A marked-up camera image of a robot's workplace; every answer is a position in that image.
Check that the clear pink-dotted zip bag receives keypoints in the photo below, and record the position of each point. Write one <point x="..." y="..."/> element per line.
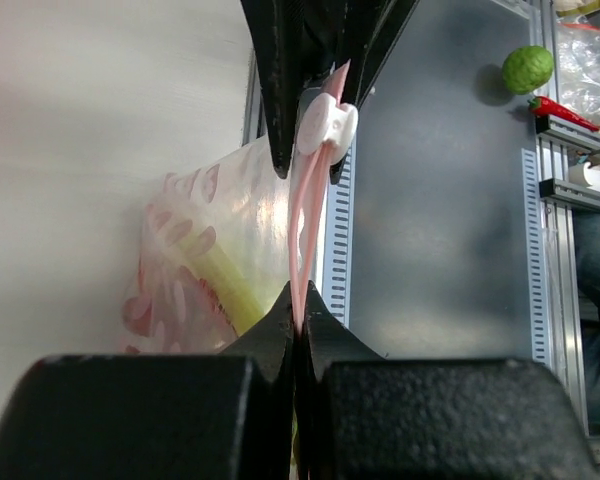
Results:
<point x="269" y="226"/>

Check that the green white celery stalk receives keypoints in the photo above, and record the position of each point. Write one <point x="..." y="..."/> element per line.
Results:
<point x="244" y="303"/>

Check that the red toy with green top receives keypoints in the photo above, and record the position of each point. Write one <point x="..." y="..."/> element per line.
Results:
<point x="542" y="106"/>

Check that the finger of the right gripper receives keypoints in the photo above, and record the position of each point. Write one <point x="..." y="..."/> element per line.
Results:
<point x="294" y="45"/>
<point x="366" y="33"/>

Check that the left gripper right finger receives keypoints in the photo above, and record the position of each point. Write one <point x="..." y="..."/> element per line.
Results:
<point x="361" y="416"/>

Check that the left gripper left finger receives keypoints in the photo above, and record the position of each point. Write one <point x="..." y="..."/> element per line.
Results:
<point x="173" y="416"/>

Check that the clear crumpled plastic bag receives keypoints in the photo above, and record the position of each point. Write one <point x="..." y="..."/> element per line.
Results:
<point x="578" y="53"/>

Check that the green round toy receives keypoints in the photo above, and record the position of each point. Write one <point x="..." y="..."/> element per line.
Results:
<point x="527" y="69"/>

